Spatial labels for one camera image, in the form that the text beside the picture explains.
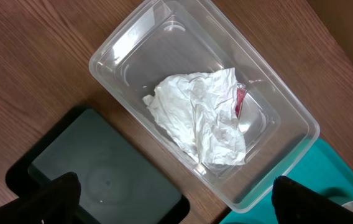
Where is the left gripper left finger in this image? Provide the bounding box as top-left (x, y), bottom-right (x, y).
top-left (0, 172), bottom-right (81, 224)

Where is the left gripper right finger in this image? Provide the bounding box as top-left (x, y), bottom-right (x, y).
top-left (271, 175), bottom-right (353, 224)

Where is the red sauce packet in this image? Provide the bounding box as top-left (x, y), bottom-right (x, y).
top-left (235, 83), bottom-right (247, 118)

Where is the white napkin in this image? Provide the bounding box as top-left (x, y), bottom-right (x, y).
top-left (142, 68), bottom-right (246, 166)

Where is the teal serving tray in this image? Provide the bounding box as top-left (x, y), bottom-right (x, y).
top-left (220, 139), bottom-right (353, 224)

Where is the black tray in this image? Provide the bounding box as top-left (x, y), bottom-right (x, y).
top-left (6, 106), bottom-right (190, 223)

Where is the clear plastic bin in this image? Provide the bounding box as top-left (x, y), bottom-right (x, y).
top-left (89, 0), bottom-right (320, 213)

